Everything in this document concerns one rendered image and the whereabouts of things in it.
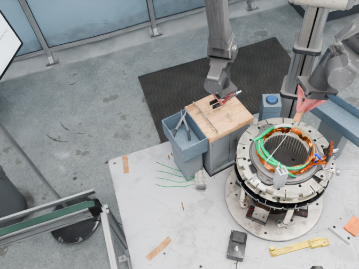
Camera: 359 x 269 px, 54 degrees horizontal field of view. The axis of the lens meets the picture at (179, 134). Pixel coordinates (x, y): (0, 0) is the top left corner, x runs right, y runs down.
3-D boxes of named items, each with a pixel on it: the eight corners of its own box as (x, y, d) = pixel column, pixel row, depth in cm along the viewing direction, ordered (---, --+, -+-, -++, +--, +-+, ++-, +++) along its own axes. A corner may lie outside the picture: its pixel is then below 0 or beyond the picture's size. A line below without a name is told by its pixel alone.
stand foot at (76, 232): (52, 251, 219) (51, 250, 217) (47, 204, 239) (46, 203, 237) (104, 233, 223) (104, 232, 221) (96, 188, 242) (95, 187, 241)
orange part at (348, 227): (354, 237, 130) (356, 236, 130) (343, 228, 133) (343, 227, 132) (365, 224, 133) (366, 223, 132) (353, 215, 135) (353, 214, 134)
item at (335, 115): (356, 165, 150) (381, 124, 127) (339, 180, 146) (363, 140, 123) (310, 129, 162) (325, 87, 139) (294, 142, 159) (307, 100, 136)
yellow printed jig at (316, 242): (271, 259, 130) (273, 256, 127) (268, 249, 132) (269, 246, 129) (329, 245, 131) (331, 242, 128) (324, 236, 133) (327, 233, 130)
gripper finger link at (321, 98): (314, 120, 99) (333, 94, 93) (294, 119, 97) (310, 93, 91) (303, 104, 104) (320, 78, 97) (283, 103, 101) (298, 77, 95)
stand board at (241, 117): (209, 143, 131) (209, 140, 129) (184, 110, 141) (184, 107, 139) (254, 121, 135) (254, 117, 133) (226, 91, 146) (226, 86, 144)
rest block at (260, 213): (255, 207, 138) (256, 201, 134) (269, 213, 136) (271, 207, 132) (251, 216, 136) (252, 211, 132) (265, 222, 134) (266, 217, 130)
